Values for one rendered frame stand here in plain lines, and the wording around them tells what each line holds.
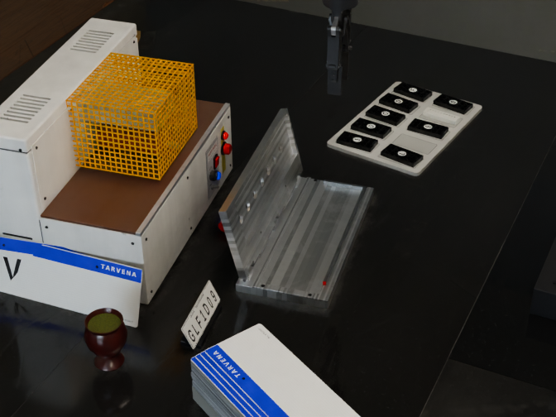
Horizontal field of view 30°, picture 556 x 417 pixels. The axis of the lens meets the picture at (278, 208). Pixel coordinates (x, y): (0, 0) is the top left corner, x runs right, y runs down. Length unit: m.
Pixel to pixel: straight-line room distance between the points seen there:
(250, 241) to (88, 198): 0.36
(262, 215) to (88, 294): 0.42
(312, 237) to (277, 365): 0.52
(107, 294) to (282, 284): 0.37
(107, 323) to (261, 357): 0.32
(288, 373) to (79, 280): 0.54
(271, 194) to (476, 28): 2.33
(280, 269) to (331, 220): 0.22
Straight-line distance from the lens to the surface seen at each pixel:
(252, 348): 1.97
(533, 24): 4.50
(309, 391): 1.89
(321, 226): 2.42
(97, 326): 2.06
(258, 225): 2.30
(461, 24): 4.59
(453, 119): 2.85
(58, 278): 2.25
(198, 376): 1.97
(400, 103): 2.90
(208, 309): 2.18
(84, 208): 2.21
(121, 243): 2.16
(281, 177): 2.45
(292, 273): 2.28
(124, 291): 2.18
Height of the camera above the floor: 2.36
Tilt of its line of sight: 36 degrees down
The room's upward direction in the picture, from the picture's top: straight up
